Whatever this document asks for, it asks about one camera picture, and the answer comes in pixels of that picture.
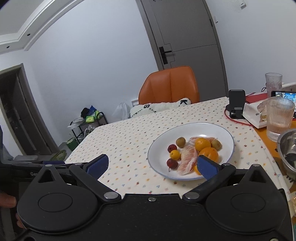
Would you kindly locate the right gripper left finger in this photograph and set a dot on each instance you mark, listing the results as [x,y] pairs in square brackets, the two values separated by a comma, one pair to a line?
[87,174]

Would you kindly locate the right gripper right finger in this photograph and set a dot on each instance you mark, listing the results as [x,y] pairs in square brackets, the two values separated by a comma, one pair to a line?
[216,176]

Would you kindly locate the small tangerine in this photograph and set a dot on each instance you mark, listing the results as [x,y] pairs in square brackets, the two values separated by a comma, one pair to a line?
[175,155]
[196,170]

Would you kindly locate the large orange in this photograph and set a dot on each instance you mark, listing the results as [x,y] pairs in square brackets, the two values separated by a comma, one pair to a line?
[211,153]

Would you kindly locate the brown kiwi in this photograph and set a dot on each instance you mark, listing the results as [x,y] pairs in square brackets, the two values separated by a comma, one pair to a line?
[215,143]
[181,142]

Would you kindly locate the pink pomelo segment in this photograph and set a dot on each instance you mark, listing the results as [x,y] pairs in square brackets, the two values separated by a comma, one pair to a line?
[188,160]

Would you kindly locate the person's left hand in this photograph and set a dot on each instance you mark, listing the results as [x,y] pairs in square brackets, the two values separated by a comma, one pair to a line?
[7,201]

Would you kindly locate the orange in plate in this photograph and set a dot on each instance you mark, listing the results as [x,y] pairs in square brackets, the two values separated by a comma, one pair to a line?
[201,143]

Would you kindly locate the green paper bag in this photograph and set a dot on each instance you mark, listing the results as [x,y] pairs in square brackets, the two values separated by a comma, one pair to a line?
[72,144]

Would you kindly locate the pomelo segment in plate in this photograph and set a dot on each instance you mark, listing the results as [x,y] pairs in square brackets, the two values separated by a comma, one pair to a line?
[192,140]

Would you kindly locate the black shelf rack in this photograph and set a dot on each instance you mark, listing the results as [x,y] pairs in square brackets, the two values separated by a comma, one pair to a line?
[81,128]

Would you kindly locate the red plum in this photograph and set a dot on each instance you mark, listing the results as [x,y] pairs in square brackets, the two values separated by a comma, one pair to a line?
[171,148]
[172,164]

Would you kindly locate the small tangerine in plate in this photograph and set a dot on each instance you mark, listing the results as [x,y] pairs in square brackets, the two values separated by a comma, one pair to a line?
[175,155]

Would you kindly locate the floral tablecloth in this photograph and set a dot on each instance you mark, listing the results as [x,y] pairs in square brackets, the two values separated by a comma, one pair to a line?
[127,142]

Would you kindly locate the white plate blue rim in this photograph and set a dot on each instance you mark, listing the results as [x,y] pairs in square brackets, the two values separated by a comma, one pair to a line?
[158,154]

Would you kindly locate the translucent plastic bag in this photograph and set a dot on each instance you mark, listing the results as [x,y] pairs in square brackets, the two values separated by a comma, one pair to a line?
[122,111]

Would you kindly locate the white tissue box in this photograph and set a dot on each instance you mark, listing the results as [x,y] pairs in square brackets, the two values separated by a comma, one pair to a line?
[256,113]

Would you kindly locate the steel bowl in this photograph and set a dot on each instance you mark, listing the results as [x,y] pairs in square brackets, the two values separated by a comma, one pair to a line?
[286,151]

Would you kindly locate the black phone stand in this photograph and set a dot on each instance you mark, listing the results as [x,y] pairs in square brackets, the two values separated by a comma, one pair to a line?
[237,99]

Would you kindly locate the white fluffy cushion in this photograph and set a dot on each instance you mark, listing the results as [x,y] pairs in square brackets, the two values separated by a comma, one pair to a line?
[149,108]

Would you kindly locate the clear ribbed glass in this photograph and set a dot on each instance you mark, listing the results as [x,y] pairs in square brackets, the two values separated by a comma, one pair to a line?
[275,128]

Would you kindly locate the orange leather chair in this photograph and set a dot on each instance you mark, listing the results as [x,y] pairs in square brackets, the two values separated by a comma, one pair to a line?
[169,85]

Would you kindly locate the tall clear glass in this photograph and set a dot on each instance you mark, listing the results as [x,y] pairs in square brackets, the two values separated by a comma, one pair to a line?
[273,83]

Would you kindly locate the grey door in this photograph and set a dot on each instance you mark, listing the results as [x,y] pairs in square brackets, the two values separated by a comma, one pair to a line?
[187,29]

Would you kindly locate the dark doorway frame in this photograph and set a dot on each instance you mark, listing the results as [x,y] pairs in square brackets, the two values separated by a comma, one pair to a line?
[22,115]

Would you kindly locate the black door handle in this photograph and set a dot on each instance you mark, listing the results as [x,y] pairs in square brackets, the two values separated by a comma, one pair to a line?
[163,55]

